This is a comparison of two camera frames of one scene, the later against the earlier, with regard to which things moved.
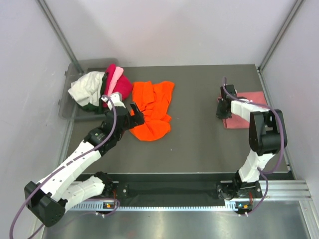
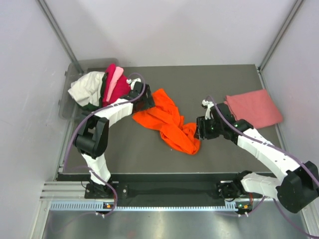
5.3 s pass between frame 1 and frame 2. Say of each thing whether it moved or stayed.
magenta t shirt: stayed
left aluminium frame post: stayed
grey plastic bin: stayed
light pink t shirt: stayed
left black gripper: moved
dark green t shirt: stayed
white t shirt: stayed
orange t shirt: moved
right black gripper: moved
